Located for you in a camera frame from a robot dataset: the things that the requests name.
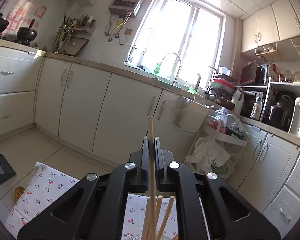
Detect black wok on stove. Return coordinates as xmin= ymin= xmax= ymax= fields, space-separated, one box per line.
xmin=17 ymin=19 xmax=37 ymax=46

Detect chrome kitchen faucet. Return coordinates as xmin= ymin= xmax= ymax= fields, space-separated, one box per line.
xmin=162 ymin=52 xmax=182 ymax=85

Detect stacked bowls and plates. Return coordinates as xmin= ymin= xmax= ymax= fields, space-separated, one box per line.
xmin=206 ymin=74 xmax=237 ymax=111

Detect wall utensil rack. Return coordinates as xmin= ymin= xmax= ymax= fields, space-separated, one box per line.
xmin=49 ymin=12 xmax=95 ymax=56

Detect hanging wire basket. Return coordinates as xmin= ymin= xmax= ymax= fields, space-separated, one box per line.
xmin=255 ymin=42 xmax=278 ymax=63

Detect wooden chopstick one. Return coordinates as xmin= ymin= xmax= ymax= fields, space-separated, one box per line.
xmin=141 ymin=197 xmax=151 ymax=240

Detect green dish soap bottle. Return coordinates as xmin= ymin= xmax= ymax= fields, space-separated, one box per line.
xmin=154 ymin=62 xmax=162 ymax=75

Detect wooden chopstick four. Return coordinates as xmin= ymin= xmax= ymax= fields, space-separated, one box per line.
xmin=171 ymin=233 xmax=179 ymax=240

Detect clear glass jar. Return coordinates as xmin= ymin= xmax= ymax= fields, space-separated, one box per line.
xmin=125 ymin=233 xmax=178 ymax=240

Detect black microwave oven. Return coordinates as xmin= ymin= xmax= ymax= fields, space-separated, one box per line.
xmin=254 ymin=64 xmax=269 ymax=85

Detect wooden chopstick five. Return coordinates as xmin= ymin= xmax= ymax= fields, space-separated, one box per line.
xmin=148 ymin=116 xmax=156 ymax=239

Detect yellow slipper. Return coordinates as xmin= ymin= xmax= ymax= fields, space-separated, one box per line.
xmin=14 ymin=186 xmax=25 ymax=203

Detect white electric water boiler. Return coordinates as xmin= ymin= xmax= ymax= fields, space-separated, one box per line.
xmin=288 ymin=96 xmax=300 ymax=139

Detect floral cherry tablecloth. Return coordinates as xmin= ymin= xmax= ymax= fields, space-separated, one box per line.
xmin=3 ymin=161 xmax=180 ymax=240

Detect black kettle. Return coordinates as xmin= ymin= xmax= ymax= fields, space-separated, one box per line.
xmin=266 ymin=94 xmax=293 ymax=131

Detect white plastic bag in cart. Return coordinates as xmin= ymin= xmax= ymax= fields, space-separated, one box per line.
xmin=185 ymin=135 xmax=230 ymax=174

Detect white hanging trash bin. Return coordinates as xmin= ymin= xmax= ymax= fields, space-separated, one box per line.
xmin=174 ymin=96 xmax=210 ymax=135

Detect white plastic jug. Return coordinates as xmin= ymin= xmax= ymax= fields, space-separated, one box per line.
xmin=231 ymin=88 xmax=244 ymax=117

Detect wooden chopstick three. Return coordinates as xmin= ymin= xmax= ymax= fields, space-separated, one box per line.
xmin=156 ymin=196 xmax=175 ymax=240

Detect white rolling utility cart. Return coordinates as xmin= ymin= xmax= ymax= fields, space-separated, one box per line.
xmin=184 ymin=115 xmax=249 ymax=179

